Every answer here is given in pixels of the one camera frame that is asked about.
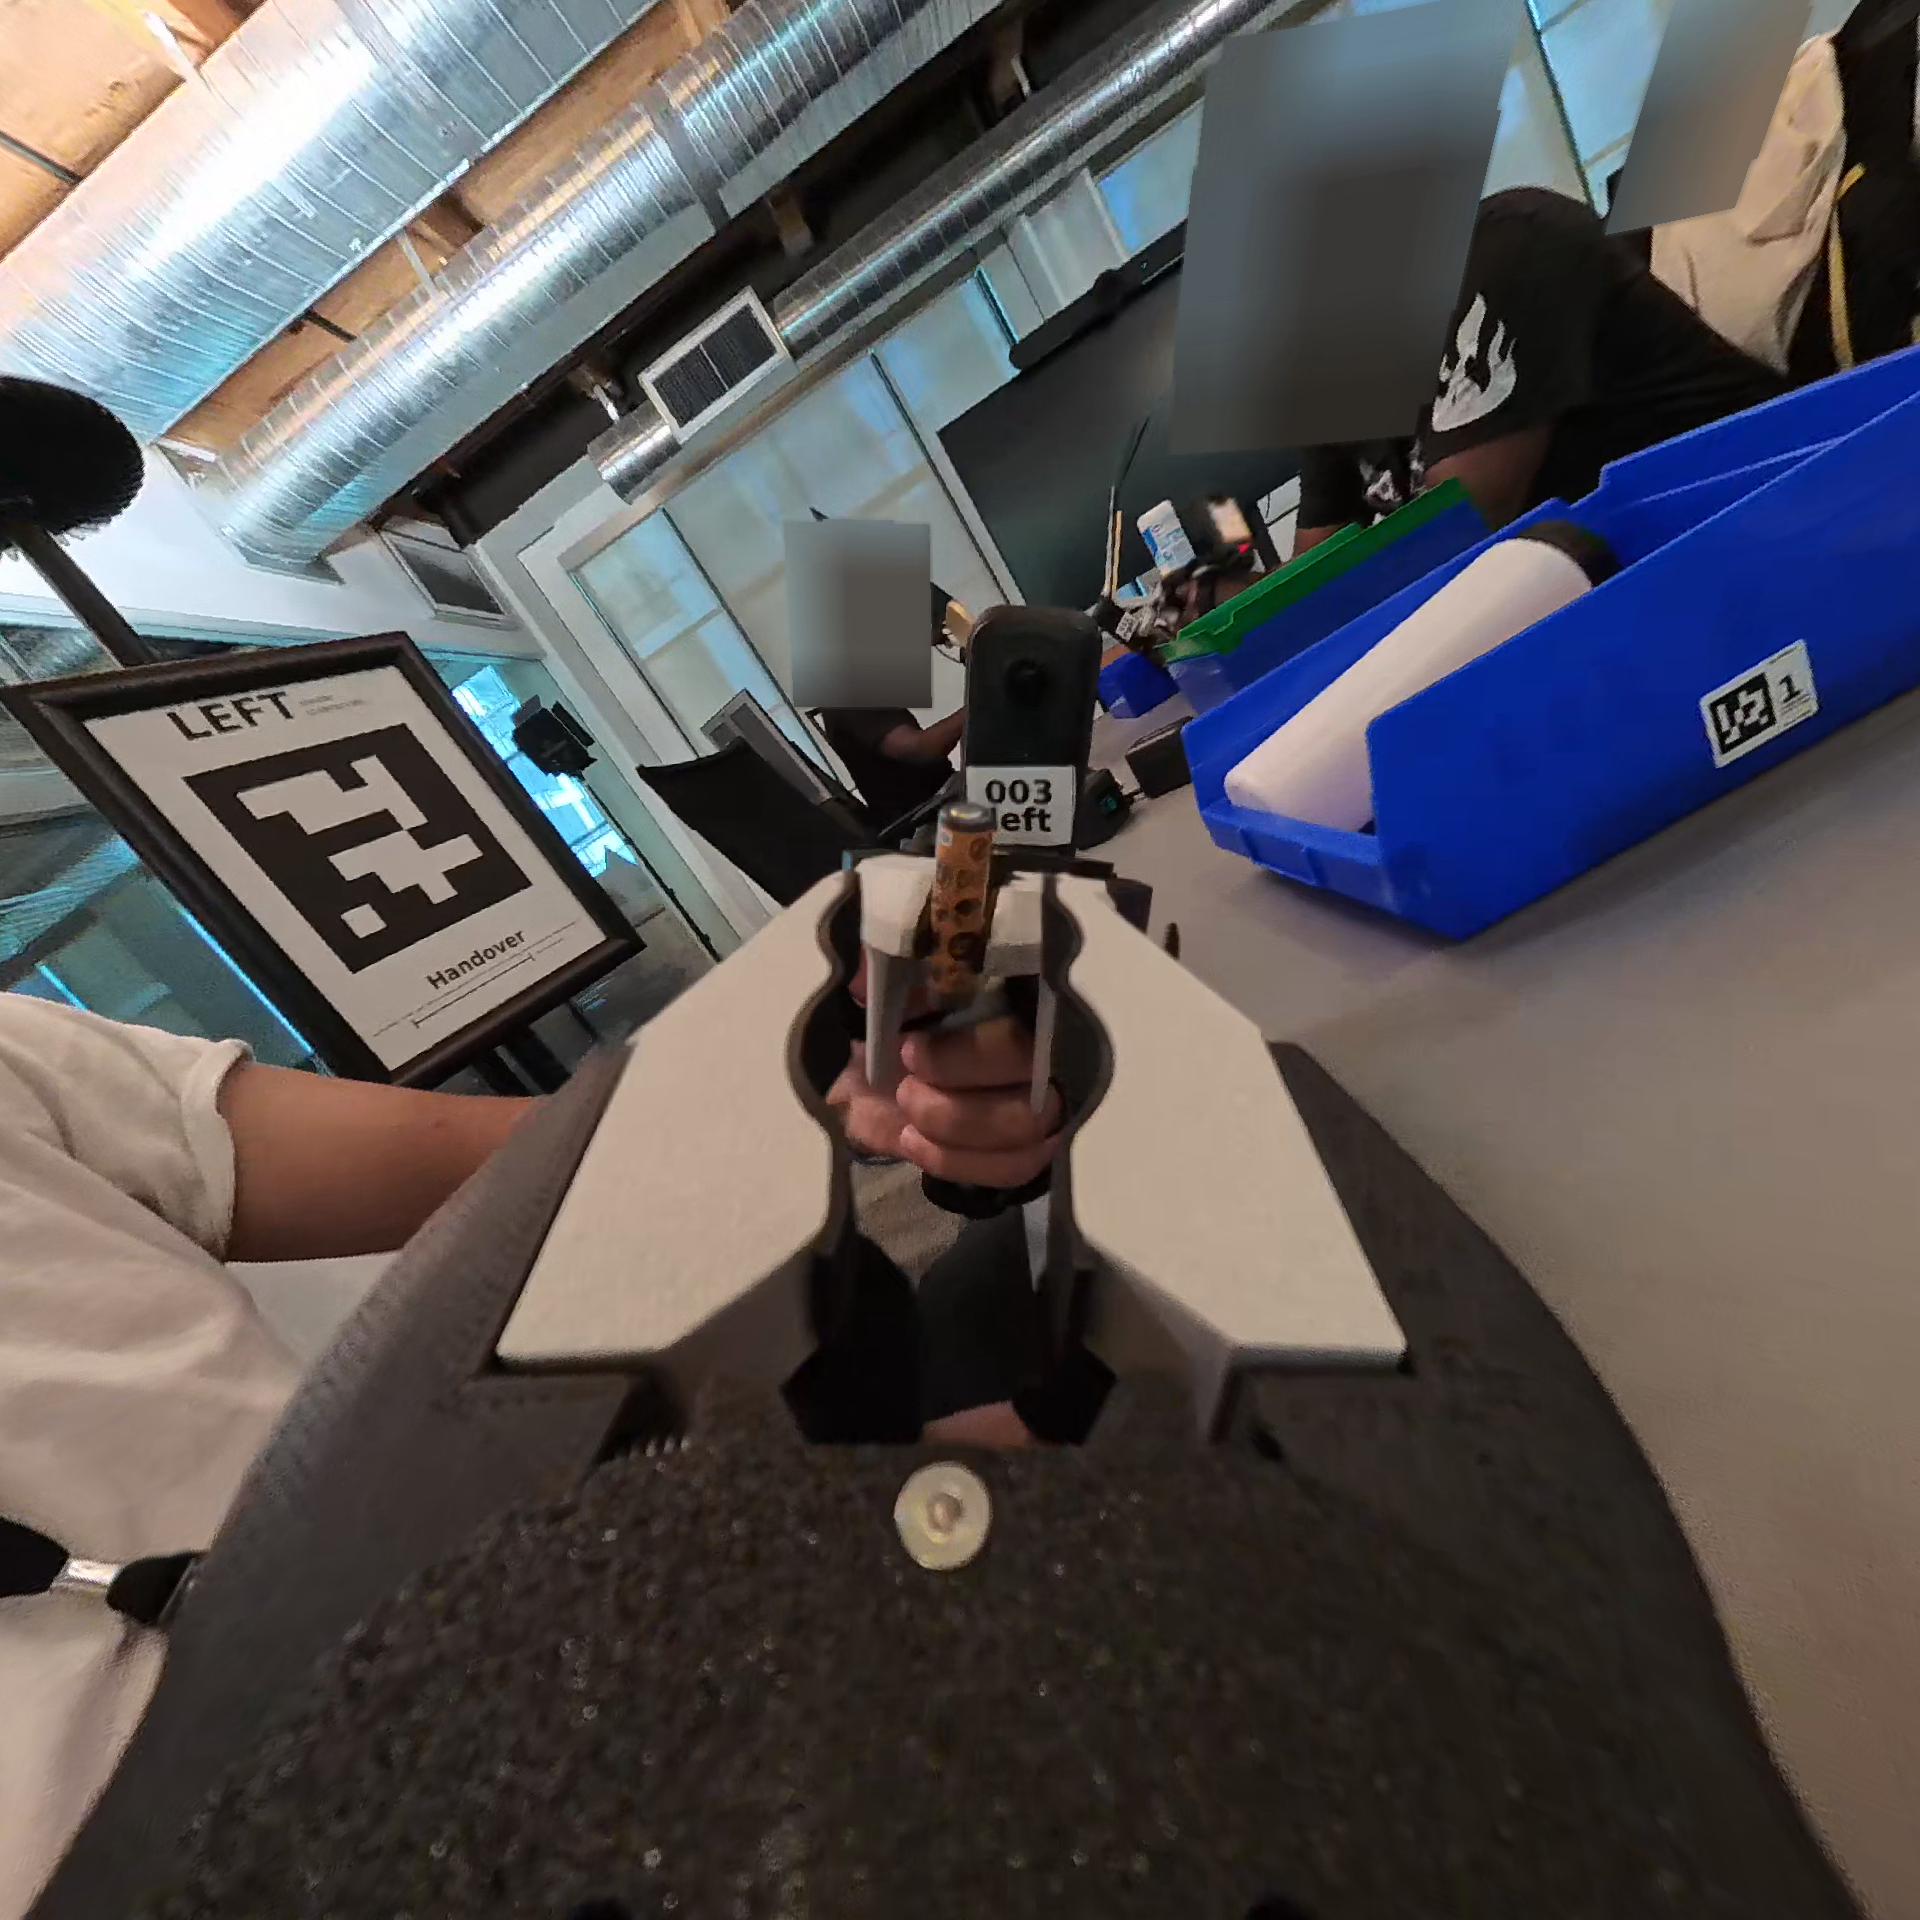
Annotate white vent grille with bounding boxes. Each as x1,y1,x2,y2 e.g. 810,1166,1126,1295
638,288,798,440

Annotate person's left hand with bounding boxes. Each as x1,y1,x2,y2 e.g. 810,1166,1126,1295
821,960,1069,1206

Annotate blue bin green dividers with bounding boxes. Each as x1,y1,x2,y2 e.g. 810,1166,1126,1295
1158,476,1489,709

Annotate framed marker sign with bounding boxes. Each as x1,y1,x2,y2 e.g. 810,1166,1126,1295
0,630,650,1092

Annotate beige jacket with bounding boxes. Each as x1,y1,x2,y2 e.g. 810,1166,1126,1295
1646,0,1920,379

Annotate silver ventilation duct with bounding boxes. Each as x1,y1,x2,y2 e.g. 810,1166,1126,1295
595,0,1280,507
0,0,665,440
222,0,1051,570

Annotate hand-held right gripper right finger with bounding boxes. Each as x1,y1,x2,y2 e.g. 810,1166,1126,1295
1041,870,1411,1446

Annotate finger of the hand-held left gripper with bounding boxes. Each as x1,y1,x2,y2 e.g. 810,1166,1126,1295
852,861,943,1085
982,865,1080,1119

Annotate black round-top stand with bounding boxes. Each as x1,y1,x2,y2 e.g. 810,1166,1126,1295
0,374,160,669

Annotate white cylinder roll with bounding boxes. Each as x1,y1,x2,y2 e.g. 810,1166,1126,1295
1217,522,1626,838

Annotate labelled blue plastic bin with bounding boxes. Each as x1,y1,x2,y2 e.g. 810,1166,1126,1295
1181,341,1920,941

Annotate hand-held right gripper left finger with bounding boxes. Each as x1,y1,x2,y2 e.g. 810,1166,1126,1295
493,870,871,1429

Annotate small orange battery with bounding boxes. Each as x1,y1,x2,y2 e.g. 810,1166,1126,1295
926,798,997,1025

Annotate black studio light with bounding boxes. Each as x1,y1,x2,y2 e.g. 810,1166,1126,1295
510,693,602,781

